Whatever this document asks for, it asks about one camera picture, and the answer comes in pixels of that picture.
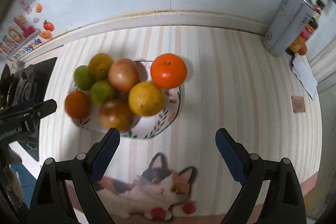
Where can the reddish brown apple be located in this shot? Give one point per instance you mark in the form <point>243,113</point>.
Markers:
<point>124,75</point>

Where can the dark sauce bottle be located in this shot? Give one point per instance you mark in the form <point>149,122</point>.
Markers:
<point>304,33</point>

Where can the silver metal can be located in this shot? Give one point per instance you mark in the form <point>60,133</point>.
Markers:
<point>287,23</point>

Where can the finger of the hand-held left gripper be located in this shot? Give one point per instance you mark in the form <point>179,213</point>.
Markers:
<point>42,108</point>

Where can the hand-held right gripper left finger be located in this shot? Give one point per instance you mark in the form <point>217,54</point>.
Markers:
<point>105,155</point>

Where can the colourful wall sticker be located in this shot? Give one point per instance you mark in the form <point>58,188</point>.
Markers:
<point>23,32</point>

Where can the large orange tangerine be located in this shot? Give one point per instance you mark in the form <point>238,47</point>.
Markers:
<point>168,70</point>

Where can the tiny orange fruit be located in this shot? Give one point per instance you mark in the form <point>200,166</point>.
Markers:
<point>303,50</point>

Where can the black gas stove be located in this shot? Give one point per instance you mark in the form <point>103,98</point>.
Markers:
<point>29,82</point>

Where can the white folded cloth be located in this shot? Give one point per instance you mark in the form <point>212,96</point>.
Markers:
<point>304,74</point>

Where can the striped cat print tablecloth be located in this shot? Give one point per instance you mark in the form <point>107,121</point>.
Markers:
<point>236,98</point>

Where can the small brown card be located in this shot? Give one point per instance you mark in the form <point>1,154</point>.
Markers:
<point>298,104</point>

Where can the large yellow citrus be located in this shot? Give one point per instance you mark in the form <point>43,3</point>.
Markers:
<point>146,98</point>

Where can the small orange tangerine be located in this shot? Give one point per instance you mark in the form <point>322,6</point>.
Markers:
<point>77,104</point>

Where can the brown-red apple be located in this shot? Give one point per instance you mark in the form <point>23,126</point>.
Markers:
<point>116,115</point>

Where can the floral oval ceramic plate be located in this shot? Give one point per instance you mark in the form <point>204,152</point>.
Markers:
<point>155,121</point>

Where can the small yellow citrus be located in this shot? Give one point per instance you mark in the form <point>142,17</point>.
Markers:
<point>101,65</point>

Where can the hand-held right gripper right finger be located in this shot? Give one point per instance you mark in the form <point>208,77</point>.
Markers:
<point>231,157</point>

